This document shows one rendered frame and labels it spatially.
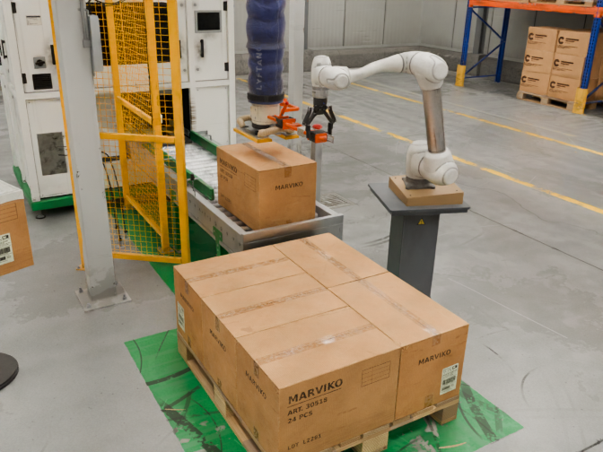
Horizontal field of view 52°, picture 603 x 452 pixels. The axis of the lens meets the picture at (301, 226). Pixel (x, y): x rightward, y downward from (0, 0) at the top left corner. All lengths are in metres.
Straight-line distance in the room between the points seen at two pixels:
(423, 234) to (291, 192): 0.86
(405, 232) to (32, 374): 2.26
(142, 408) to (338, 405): 1.08
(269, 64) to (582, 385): 2.49
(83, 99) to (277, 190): 1.23
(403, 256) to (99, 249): 1.92
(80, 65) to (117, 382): 1.76
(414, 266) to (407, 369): 1.27
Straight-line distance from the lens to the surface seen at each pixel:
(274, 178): 3.64
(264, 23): 3.67
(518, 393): 3.54
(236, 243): 3.69
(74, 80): 3.78
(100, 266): 4.14
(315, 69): 3.24
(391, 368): 2.75
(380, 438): 2.96
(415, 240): 3.89
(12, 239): 3.30
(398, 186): 3.84
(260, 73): 3.72
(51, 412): 3.38
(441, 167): 3.57
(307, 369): 2.54
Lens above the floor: 2.03
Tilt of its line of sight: 23 degrees down
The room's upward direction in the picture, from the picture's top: 1 degrees clockwise
